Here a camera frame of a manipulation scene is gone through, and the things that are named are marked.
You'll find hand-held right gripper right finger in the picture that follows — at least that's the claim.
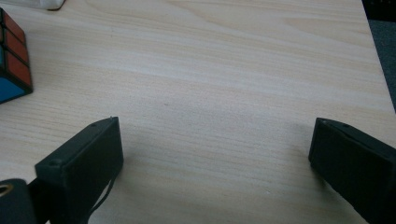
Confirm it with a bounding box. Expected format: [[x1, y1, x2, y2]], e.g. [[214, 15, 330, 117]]
[[308, 117, 396, 224]]

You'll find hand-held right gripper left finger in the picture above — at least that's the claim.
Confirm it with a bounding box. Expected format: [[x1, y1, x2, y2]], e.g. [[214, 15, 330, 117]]
[[35, 116, 125, 224]]

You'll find colourful puzzle cube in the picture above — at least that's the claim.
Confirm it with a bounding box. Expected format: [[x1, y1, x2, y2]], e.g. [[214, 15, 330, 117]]
[[0, 7, 34, 105]]

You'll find white cloth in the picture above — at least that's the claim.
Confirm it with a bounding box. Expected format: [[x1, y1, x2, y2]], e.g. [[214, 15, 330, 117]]
[[0, 0, 66, 11]]

